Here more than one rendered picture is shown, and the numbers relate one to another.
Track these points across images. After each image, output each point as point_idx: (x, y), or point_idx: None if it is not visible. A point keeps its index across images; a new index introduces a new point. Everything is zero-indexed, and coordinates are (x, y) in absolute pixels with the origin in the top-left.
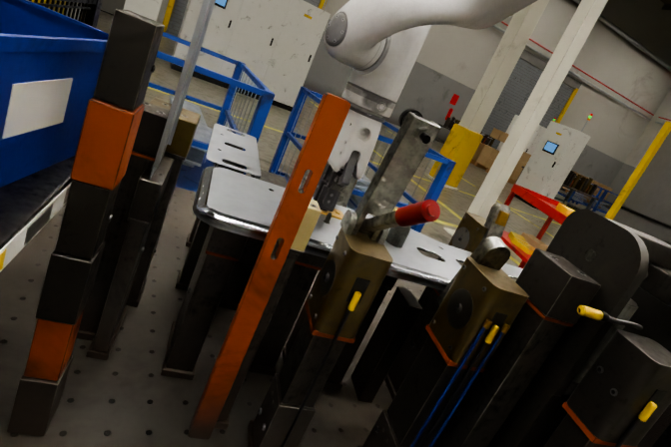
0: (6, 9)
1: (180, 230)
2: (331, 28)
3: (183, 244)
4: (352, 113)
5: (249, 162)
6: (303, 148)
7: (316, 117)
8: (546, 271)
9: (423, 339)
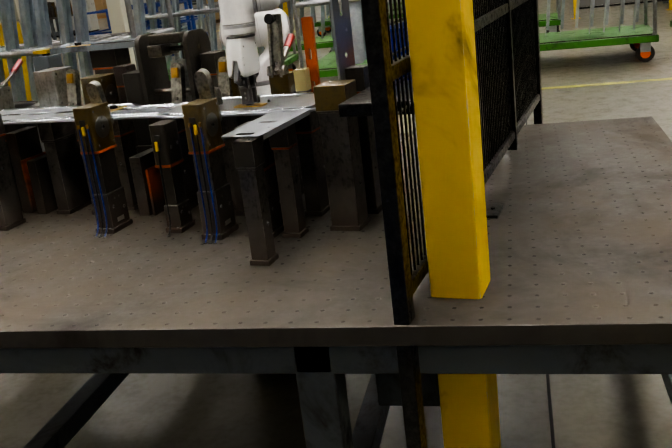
0: None
1: (274, 270)
2: None
3: (280, 258)
4: (253, 37)
5: (271, 115)
6: (314, 40)
7: (313, 26)
8: (220, 56)
9: (186, 160)
